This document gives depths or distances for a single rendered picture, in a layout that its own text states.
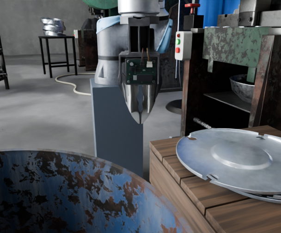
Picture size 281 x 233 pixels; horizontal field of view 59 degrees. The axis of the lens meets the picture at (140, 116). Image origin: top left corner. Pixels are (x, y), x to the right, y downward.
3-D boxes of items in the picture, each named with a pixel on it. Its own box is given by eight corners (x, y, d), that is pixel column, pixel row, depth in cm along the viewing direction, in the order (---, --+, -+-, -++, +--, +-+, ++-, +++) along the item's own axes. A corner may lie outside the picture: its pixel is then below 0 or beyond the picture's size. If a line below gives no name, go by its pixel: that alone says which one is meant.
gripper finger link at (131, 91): (124, 131, 49) (122, 85, 46) (126, 121, 55) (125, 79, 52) (140, 131, 49) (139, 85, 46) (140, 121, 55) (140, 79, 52)
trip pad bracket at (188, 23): (191, 53, 129) (194, 12, 123) (181, 52, 138) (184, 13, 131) (201, 52, 131) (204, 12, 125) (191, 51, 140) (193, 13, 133)
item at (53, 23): (50, 78, 344) (42, 16, 318) (42, 73, 379) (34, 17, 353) (78, 75, 365) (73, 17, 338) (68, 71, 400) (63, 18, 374)
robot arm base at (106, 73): (96, 86, 86) (94, 57, 83) (93, 78, 100) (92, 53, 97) (138, 84, 90) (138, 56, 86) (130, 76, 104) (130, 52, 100)
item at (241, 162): (293, 220, 37) (295, 216, 37) (150, 156, 56) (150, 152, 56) (329, 154, 57) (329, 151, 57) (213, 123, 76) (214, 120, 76)
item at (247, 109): (268, 120, 96) (268, 119, 96) (203, 95, 134) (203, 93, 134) (339, 108, 111) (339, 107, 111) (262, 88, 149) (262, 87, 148)
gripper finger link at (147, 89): (140, 131, 49) (139, 85, 46) (140, 121, 55) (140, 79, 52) (155, 131, 49) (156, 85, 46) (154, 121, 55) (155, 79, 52)
